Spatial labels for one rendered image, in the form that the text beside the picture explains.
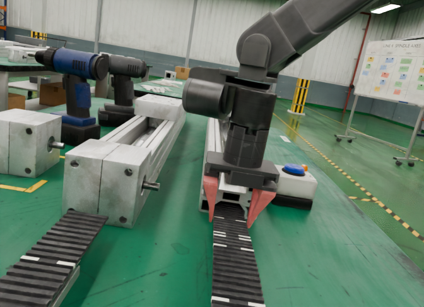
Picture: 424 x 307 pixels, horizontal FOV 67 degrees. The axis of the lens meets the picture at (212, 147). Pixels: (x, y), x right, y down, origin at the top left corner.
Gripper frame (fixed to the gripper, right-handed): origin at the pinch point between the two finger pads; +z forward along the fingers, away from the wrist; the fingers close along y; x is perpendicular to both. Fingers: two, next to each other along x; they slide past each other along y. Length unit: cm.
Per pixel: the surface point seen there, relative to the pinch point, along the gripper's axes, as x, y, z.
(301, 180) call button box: -13.3, -14.0, -3.6
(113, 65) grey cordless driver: -55, 36, -17
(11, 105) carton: -248, 181, 43
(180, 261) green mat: 9.4, 6.4, 2.2
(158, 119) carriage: -38.9, 18.1, -5.8
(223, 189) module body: -5.6, 1.4, -2.4
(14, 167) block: -7.9, 37.1, 0.8
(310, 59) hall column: -982, -288, -93
